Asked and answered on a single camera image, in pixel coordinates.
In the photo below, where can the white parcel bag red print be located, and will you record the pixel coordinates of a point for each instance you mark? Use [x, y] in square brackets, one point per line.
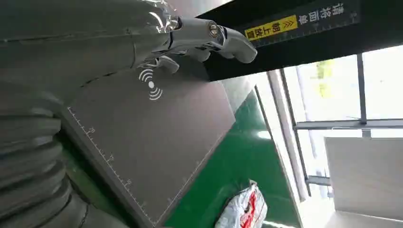
[244, 207]

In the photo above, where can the dark grey scale platform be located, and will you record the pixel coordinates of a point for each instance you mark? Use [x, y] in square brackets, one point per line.
[151, 135]

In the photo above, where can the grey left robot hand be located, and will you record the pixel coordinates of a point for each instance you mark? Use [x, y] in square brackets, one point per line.
[78, 41]

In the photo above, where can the ribbed grey left robot arm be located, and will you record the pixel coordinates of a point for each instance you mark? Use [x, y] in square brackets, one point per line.
[28, 157]

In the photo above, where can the crinkled silver foil parcel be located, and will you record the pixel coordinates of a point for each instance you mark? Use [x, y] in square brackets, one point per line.
[163, 15]

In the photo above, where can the yellow warning label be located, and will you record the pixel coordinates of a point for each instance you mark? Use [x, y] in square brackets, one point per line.
[270, 28]

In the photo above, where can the pale grey panel board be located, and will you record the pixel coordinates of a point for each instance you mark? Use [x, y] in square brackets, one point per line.
[365, 176]

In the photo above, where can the grey metal window frame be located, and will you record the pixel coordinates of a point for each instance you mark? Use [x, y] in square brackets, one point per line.
[362, 123]

